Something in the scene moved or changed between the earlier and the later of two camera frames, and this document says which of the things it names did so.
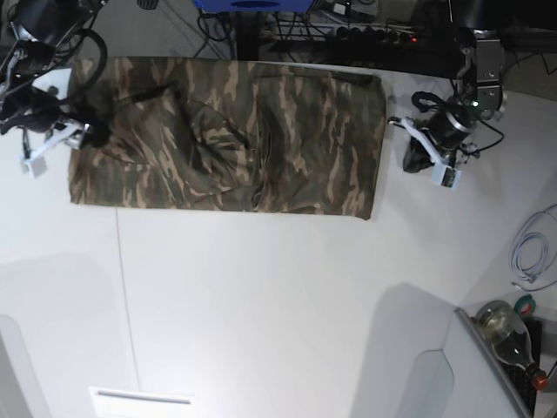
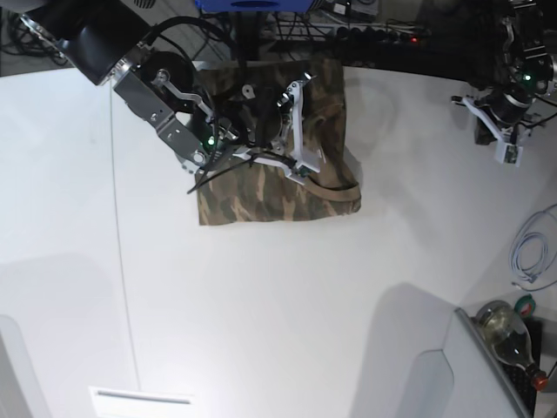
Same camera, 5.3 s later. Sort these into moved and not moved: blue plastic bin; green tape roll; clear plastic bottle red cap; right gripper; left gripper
Moved: right gripper; left gripper
Not moved: green tape roll; clear plastic bottle red cap; blue plastic bin
